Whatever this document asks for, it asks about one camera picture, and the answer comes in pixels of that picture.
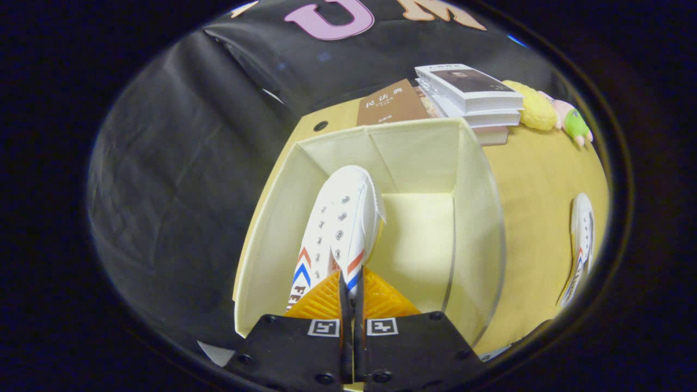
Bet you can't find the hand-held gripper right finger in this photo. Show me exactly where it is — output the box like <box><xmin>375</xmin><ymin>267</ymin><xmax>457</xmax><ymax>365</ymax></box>
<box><xmin>353</xmin><ymin>267</ymin><xmax>485</xmax><ymax>392</ymax></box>

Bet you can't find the black backdrop cloth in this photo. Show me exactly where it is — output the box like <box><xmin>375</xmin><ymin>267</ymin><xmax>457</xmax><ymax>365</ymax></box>
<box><xmin>87</xmin><ymin>0</ymin><xmax>561</xmax><ymax>349</ymax></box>

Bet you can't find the brown cover book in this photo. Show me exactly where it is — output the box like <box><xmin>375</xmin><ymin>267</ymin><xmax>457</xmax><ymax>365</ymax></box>
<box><xmin>356</xmin><ymin>78</ymin><xmax>436</xmax><ymax>127</ymax></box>

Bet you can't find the grey fabric storage box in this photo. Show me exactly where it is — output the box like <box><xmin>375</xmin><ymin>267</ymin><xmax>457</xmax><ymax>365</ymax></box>
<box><xmin>233</xmin><ymin>118</ymin><xmax>507</xmax><ymax>349</ymax></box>

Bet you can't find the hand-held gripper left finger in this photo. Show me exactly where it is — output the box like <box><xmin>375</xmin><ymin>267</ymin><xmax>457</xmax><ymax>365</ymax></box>
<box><xmin>224</xmin><ymin>271</ymin><xmax>349</xmax><ymax>392</ymax></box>

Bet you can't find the plain white book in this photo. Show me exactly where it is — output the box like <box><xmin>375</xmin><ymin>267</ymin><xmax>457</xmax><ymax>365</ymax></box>
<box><xmin>430</xmin><ymin>93</ymin><xmax>522</xmax><ymax>128</ymax></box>

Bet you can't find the pink and green plush toy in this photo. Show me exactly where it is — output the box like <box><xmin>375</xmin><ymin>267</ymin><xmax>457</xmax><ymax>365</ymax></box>
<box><xmin>539</xmin><ymin>91</ymin><xmax>594</xmax><ymax>146</ymax></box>

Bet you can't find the white striped canvas shoe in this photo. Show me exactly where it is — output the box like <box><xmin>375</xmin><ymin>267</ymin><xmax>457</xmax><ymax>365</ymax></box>
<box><xmin>286</xmin><ymin>165</ymin><xmax>387</xmax><ymax>315</ymax></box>
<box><xmin>558</xmin><ymin>192</ymin><xmax>596</xmax><ymax>308</ymax></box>

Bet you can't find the white portrait cover book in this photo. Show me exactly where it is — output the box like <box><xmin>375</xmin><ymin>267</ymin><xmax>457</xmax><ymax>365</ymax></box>
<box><xmin>414</xmin><ymin>64</ymin><xmax>524</xmax><ymax>113</ymax></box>

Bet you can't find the round yellow plush toy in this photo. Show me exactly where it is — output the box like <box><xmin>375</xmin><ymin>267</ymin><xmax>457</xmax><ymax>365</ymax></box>
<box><xmin>502</xmin><ymin>80</ymin><xmax>559</xmax><ymax>132</ymax></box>

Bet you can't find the pale pink edged book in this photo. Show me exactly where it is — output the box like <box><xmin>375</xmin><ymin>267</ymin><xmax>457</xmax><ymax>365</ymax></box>
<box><xmin>474</xmin><ymin>125</ymin><xmax>510</xmax><ymax>146</ymax></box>

